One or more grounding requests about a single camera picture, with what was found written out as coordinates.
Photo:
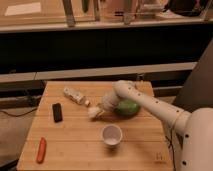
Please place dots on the black rectangular block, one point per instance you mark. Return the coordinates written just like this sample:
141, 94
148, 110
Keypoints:
57, 112

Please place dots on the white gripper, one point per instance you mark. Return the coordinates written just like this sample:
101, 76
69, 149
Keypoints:
109, 101

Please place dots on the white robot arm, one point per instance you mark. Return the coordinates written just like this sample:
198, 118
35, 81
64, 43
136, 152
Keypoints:
196, 127

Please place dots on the green ceramic bowl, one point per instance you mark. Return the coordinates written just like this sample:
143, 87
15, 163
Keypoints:
127, 108

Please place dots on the white sponge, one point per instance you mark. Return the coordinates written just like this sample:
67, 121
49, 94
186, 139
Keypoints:
93, 112

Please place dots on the white paper cup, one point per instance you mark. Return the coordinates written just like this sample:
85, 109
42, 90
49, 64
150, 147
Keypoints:
111, 135

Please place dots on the orange carrot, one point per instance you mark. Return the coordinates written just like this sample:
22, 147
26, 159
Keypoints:
41, 150

